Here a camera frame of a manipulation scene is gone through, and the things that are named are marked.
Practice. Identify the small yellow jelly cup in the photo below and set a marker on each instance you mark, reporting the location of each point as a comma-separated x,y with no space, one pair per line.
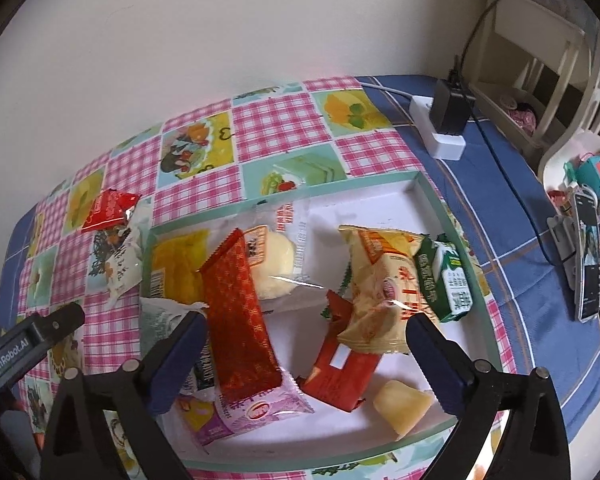
402,406

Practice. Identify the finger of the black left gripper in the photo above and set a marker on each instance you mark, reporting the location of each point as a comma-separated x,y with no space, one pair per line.
27,343

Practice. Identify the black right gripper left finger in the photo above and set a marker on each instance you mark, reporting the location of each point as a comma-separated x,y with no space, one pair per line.
78,442

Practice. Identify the teal toy box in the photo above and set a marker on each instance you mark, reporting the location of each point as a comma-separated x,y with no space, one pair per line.
587,172

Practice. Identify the pink checkered tablecloth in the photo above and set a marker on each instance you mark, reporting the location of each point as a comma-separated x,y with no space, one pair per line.
205,159

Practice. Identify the orange patterned snack packet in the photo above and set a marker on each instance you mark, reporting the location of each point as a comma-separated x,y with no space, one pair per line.
244,360

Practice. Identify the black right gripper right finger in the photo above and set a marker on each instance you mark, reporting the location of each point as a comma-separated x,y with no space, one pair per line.
534,443

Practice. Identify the pink snack packet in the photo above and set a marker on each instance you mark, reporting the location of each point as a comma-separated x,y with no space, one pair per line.
217,420

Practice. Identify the smartphone on stand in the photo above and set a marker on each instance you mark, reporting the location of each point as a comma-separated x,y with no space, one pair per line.
587,230

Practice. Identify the dark red snack packet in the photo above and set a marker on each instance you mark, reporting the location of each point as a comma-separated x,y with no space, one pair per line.
339,375

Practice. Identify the white plastic shelf rack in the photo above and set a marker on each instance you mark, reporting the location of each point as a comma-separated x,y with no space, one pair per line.
551,111

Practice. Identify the yellow barcode snack packet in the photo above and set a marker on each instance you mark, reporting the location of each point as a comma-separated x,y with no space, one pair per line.
175,265

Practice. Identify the steamed cake clear packet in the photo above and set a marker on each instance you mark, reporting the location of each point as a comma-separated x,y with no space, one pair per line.
275,237

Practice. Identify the blue bed sheet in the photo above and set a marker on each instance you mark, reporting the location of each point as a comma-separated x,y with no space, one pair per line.
492,192

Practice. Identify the green edged clear candy packet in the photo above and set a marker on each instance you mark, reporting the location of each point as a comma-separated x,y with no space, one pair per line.
442,279

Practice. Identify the white peach cake packet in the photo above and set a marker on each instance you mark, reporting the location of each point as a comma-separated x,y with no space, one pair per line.
116,262

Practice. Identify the white power strip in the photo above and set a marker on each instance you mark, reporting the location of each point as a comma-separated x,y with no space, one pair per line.
445,146

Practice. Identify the bright red snack packet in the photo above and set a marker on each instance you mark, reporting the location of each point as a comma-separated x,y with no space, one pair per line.
111,208

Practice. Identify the silver green snack packet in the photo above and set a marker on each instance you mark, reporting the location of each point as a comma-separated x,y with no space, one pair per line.
184,328

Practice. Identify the white tray green rim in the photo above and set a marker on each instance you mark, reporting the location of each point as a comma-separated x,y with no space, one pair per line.
325,443

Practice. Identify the beige orange snack bag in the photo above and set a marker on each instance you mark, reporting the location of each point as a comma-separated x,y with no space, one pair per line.
385,289

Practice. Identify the black power adapter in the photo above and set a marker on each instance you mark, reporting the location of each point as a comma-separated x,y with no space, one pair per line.
451,108

